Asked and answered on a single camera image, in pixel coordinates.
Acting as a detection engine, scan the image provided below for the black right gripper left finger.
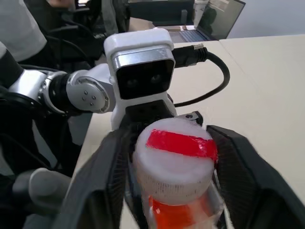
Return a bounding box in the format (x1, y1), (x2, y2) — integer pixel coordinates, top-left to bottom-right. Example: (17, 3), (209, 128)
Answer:
(53, 128), (138, 229)

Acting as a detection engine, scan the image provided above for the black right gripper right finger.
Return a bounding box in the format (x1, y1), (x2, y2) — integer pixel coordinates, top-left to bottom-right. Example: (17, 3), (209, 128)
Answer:
(206, 125), (305, 229)

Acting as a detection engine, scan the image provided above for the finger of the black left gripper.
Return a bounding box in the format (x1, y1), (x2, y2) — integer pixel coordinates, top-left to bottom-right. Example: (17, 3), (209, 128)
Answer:
(119, 116), (143, 138)
(176, 111), (203, 126)

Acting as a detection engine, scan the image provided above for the clear bottle with orange drink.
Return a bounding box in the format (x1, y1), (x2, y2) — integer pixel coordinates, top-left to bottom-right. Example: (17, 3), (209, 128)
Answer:
(140, 186), (226, 229)

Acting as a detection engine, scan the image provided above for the grey robot body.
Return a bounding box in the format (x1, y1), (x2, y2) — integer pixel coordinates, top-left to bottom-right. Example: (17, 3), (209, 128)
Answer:
(13, 167), (72, 215)

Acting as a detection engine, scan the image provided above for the dark open laptop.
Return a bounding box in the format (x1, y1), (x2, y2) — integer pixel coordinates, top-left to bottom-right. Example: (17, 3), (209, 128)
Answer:
(178, 0), (246, 42)

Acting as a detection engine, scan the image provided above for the person in white shirt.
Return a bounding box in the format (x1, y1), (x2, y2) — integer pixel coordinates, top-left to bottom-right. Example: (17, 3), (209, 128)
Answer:
(0, 0), (77, 63)

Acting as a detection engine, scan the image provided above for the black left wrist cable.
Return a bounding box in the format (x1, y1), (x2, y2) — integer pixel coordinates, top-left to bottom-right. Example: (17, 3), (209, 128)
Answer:
(173, 44), (231, 108)

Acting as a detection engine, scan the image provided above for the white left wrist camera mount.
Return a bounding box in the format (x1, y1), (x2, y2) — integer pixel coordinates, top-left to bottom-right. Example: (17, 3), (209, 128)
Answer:
(103, 28), (178, 131)

